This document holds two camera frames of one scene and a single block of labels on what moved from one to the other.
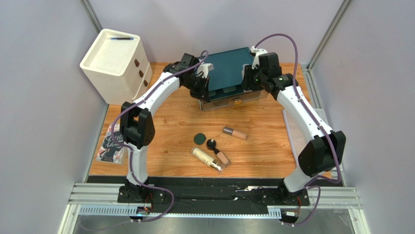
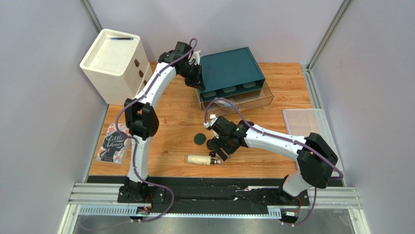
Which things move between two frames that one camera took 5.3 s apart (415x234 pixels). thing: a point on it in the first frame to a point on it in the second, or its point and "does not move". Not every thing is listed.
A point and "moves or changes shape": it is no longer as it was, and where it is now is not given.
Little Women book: x=110 y=151 does not move
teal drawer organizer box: x=227 y=68 does not move
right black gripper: x=247 y=78 to x=219 y=146
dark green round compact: x=199 y=138 does not move
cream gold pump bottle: x=208 y=159 moves or changes shape
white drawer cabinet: x=117 y=65 does not move
